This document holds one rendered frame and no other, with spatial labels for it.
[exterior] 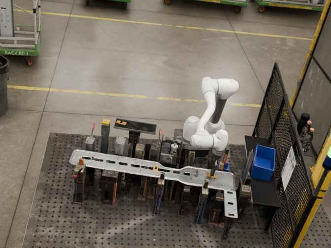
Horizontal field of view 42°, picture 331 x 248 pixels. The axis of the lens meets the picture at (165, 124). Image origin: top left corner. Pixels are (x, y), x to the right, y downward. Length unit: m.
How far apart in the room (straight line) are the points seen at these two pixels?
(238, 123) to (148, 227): 3.04
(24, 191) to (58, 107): 1.61
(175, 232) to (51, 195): 1.07
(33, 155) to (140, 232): 2.13
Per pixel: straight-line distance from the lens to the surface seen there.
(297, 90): 6.44
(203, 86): 3.66
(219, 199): 3.48
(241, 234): 3.67
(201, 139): 3.27
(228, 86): 3.68
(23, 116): 5.86
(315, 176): 3.02
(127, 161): 3.62
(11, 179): 4.95
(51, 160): 4.07
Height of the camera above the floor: 3.36
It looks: 35 degrees down
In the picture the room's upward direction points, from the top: 9 degrees clockwise
